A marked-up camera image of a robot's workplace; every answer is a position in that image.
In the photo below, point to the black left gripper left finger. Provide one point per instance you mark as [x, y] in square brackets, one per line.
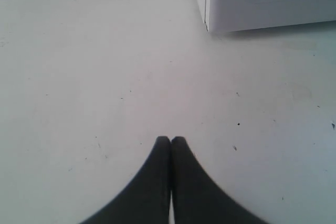
[146, 198]

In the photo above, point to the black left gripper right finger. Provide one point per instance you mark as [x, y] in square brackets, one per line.
[196, 197]

